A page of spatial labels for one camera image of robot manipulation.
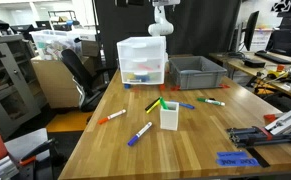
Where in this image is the yellow highlighter pen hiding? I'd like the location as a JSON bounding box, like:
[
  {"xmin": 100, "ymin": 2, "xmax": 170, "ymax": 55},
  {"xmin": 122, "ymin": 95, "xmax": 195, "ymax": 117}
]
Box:
[{"xmin": 145, "ymin": 99, "xmax": 162, "ymax": 115}]

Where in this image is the black pen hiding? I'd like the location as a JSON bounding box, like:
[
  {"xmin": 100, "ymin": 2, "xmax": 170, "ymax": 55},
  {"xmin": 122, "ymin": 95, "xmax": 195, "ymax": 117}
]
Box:
[{"xmin": 144, "ymin": 96, "xmax": 161, "ymax": 112}]

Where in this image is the white pen holder cup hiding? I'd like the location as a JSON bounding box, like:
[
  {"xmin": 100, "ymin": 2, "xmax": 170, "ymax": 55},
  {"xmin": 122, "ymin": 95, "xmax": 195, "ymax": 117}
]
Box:
[{"xmin": 159, "ymin": 101, "xmax": 180, "ymax": 132}]

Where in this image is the dark blue pen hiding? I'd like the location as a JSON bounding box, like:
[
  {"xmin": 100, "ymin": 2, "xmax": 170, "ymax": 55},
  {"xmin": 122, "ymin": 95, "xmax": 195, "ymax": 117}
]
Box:
[{"xmin": 169, "ymin": 100, "xmax": 196, "ymax": 111}]

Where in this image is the green marker in cup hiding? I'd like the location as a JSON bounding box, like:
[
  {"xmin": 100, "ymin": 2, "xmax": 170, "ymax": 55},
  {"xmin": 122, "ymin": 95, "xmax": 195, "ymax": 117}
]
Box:
[{"xmin": 158, "ymin": 96, "xmax": 170, "ymax": 111}]

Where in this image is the white plastic drawer unit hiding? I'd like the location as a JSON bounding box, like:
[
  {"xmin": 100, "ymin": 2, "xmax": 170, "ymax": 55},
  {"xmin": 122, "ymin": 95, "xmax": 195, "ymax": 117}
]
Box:
[{"xmin": 116, "ymin": 35, "xmax": 168, "ymax": 86}]

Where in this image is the orange and white marker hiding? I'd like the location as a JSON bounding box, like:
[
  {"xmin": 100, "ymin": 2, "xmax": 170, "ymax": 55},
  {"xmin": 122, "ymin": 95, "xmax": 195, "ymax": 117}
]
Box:
[{"xmin": 97, "ymin": 108, "xmax": 127, "ymax": 126}]

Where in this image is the blue and white marker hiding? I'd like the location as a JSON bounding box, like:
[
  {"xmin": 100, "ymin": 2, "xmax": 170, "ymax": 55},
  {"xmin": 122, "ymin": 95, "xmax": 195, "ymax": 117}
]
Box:
[{"xmin": 127, "ymin": 121, "xmax": 154, "ymax": 147}]

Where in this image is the grey plastic bin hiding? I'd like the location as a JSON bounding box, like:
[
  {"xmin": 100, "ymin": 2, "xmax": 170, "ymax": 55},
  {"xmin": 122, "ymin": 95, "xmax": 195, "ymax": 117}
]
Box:
[{"xmin": 168, "ymin": 55, "xmax": 229, "ymax": 91}]

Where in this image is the black office chair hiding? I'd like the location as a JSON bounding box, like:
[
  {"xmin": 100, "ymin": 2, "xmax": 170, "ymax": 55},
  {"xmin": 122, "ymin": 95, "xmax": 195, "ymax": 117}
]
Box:
[{"xmin": 60, "ymin": 48, "xmax": 117, "ymax": 113}]

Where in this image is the green and white marker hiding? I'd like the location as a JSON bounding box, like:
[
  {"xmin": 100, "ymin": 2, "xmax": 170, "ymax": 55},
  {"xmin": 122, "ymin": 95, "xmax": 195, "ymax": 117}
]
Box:
[{"xmin": 196, "ymin": 96, "xmax": 226, "ymax": 107}]

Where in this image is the orange floor mat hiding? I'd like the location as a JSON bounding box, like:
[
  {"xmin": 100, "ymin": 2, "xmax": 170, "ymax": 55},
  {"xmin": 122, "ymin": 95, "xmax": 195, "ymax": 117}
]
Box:
[{"xmin": 45, "ymin": 109, "xmax": 95, "ymax": 134}]

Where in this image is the large cardboard box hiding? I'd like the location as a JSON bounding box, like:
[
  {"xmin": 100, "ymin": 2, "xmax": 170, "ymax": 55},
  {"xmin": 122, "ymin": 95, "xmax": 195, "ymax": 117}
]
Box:
[{"xmin": 31, "ymin": 55, "xmax": 82, "ymax": 110}]

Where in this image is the wooden side desk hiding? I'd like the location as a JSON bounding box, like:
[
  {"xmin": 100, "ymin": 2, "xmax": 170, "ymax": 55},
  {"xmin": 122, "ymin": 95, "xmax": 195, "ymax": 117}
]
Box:
[{"xmin": 207, "ymin": 50, "xmax": 291, "ymax": 102}]

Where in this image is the clear plastic storage tub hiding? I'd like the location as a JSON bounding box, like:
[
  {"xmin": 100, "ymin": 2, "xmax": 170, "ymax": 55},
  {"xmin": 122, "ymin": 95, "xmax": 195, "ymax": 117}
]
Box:
[{"xmin": 29, "ymin": 28, "xmax": 98, "ymax": 62}]

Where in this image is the blue tape label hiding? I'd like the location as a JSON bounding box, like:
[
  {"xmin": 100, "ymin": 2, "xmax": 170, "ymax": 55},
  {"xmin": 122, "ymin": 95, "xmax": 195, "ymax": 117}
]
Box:
[
  {"xmin": 215, "ymin": 157, "xmax": 261, "ymax": 168},
  {"xmin": 216, "ymin": 151, "xmax": 249, "ymax": 160}
]

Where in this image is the black computer monitor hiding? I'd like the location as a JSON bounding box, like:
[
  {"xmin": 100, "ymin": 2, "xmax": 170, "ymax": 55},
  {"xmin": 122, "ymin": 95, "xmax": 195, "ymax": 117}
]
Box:
[{"xmin": 242, "ymin": 10, "xmax": 261, "ymax": 52}]

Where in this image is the black tool with orange grip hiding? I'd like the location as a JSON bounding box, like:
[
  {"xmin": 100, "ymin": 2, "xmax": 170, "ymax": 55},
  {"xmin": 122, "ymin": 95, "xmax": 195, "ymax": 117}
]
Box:
[{"xmin": 19, "ymin": 137, "xmax": 58, "ymax": 168}]

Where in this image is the black keyboard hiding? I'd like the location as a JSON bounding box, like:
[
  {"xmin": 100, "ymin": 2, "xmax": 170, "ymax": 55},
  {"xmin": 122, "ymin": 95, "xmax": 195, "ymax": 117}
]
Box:
[{"xmin": 254, "ymin": 49, "xmax": 291, "ymax": 66}]

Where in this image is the grey metal cabinet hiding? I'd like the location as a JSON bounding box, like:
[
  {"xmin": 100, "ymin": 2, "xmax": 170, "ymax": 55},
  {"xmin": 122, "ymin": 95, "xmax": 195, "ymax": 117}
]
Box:
[{"xmin": 0, "ymin": 34, "xmax": 42, "ymax": 140}]

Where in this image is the aluminium rail with black clamp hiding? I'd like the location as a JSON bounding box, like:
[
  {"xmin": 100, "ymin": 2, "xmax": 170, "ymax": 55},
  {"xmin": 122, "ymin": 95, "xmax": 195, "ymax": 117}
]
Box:
[{"xmin": 226, "ymin": 101, "xmax": 291, "ymax": 150}]

